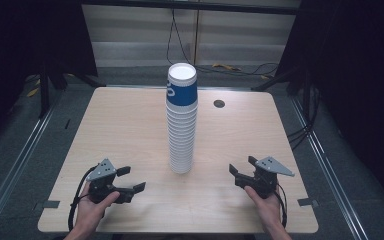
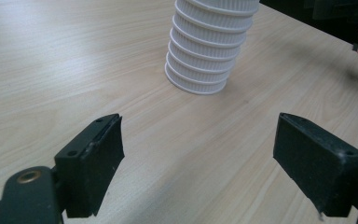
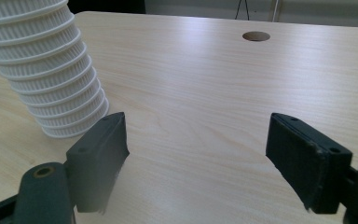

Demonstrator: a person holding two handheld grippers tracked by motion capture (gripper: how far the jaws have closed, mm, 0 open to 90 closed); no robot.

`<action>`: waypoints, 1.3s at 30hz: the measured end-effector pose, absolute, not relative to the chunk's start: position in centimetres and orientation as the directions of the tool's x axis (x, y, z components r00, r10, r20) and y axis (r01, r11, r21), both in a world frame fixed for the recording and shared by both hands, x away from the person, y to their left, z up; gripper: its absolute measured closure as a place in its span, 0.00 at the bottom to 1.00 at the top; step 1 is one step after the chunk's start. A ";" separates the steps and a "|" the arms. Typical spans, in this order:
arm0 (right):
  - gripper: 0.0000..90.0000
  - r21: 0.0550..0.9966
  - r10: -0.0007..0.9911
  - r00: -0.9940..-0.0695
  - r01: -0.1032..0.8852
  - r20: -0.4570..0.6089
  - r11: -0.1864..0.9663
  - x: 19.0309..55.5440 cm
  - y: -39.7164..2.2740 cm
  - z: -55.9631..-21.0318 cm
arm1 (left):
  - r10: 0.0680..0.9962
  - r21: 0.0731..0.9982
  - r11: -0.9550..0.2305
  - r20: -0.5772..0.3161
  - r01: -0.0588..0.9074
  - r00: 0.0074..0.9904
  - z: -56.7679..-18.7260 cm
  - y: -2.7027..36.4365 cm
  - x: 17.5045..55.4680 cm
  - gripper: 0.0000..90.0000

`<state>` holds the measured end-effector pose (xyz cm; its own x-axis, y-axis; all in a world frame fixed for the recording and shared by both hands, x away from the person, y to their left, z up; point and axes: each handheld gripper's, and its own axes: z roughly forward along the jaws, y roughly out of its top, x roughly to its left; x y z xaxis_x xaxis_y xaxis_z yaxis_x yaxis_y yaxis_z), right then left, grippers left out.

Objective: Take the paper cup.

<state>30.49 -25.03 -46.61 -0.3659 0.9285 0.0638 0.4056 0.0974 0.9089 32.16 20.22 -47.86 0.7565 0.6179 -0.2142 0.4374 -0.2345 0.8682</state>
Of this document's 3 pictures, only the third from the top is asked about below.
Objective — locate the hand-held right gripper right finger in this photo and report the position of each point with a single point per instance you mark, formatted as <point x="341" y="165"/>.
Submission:
<point x="307" y="165"/>

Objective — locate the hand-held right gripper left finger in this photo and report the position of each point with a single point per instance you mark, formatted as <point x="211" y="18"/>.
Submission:
<point x="96" y="161"/>

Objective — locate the stack of white paper cups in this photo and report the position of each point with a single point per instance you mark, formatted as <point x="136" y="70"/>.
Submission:
<point x="43" y="62"/>

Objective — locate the pale vertical pole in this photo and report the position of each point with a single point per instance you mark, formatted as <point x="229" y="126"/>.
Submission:
<point x="275" y="9"/>

